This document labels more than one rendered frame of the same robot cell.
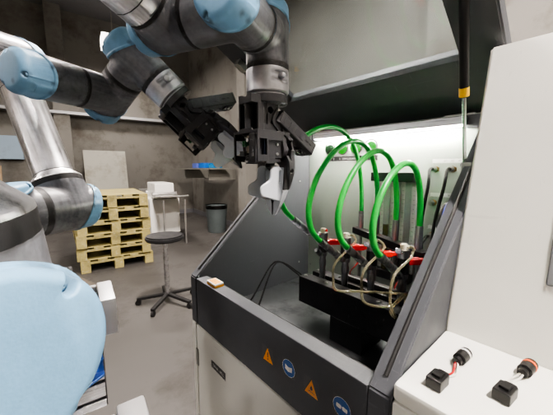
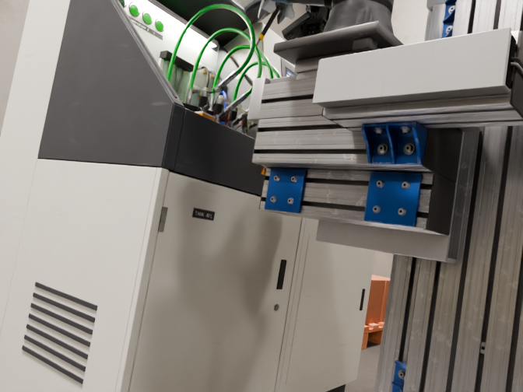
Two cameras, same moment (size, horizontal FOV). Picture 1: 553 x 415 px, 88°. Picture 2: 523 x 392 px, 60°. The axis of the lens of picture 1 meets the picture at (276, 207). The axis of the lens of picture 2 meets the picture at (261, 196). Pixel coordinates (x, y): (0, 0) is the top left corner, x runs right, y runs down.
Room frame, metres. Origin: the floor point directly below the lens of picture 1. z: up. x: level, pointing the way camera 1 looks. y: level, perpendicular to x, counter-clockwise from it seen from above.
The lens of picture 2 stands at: (0.91, 1.39, 0.68)
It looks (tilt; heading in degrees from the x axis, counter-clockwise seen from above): 5 degrees up; 258
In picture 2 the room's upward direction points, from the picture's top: 10 degrees clockwise
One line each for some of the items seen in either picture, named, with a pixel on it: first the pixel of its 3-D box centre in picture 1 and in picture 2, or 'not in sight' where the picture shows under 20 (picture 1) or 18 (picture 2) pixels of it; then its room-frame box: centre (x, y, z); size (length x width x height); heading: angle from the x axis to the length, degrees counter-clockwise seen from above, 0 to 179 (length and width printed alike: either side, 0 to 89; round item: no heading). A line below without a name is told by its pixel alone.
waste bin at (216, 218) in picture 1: (216, 217); not in sight; (5.90, 1.25, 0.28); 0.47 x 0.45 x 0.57; 34
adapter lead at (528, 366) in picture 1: (517, 378); not in sight; (0.39, -0.36, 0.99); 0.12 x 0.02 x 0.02; 123
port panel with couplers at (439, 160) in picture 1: (447, 202); (201, 93); (0.82, -0.49, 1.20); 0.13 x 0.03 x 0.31; 41
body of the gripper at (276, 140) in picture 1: (264, 132); (316, 23); (0.53, 0.02, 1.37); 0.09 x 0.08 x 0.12; 132
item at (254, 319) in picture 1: (260, 341); (248, 166); (0.67, 0.04, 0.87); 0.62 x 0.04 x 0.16; 41
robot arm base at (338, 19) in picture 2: not in sight; (358, 32); (0.60, 0.59, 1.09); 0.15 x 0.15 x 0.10
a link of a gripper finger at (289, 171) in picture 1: (282, 165); not in sight; (0.53, -0.01, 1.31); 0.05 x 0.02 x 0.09; 42
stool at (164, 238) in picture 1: (165, 268); not in sight; (2.68, 1.08, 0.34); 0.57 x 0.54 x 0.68; 119
